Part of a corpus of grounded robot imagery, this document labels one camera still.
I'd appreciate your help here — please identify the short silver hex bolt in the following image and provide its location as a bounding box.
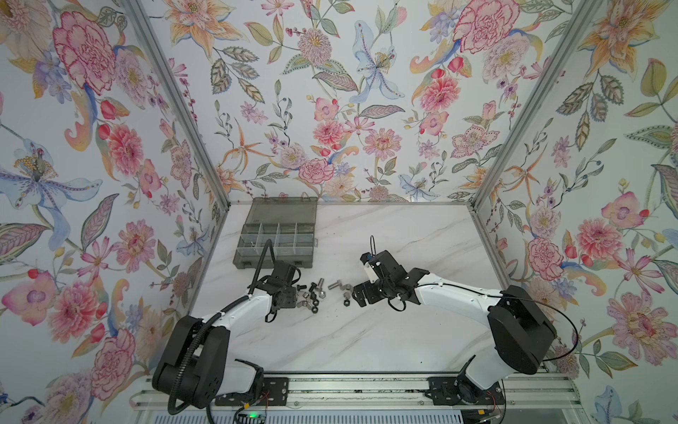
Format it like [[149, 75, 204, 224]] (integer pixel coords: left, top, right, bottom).
[[328, 280, 343, 290]]

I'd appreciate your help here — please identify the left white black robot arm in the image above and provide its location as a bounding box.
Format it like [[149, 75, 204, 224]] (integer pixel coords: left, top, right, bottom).
[[152, 261, 301, 415]]

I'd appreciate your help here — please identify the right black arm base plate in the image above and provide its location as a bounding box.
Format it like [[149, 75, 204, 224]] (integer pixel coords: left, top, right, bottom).
[[425, 376, 506, 407]]

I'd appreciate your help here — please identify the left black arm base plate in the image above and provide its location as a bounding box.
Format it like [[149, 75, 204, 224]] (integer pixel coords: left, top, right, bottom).
[[215, 377, 290, 407]]

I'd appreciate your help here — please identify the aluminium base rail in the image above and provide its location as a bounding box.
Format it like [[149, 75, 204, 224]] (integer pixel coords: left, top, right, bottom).
[[129, 373, 584, 412]]

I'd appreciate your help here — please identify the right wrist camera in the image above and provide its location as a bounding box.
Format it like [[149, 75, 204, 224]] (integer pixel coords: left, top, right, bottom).
[[360, 253, 379, 284]]

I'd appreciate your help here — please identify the aluminium corner post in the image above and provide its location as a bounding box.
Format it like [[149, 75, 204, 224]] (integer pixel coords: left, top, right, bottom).
[[121, 0, 231, 211], [469, 0, 600, 212]]

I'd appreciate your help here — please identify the left aluminium corner post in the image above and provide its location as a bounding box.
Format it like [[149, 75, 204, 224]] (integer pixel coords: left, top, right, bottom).
[[121, 0, 231, 211]]

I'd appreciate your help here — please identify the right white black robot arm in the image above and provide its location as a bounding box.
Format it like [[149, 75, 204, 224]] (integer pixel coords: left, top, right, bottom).
[[352, 251, 557, 391]]

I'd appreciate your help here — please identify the right aluminium corner post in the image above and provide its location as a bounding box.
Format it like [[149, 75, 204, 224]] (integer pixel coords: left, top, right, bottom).
[[469, 0, 600, 212]]

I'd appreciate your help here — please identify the grey plastic organizer box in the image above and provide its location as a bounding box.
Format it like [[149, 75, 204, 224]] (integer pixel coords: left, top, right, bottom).
[[233, 197, 318, 270]]

